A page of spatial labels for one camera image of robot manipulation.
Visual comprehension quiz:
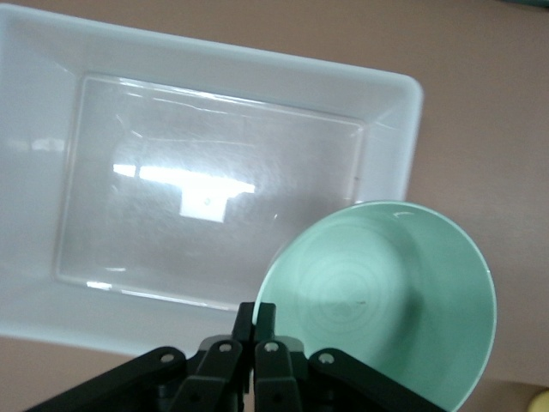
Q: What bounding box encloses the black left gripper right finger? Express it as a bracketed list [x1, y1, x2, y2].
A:
[254, 302, 448, 412]

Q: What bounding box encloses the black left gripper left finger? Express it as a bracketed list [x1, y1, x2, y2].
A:
[28, 301, 256, 412]

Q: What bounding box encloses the mint green bowl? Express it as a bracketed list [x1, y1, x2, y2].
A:
[251, 199, 498, 411]

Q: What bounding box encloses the translucent white plastic box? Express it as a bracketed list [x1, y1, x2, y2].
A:
[0, 8, 425, 357]

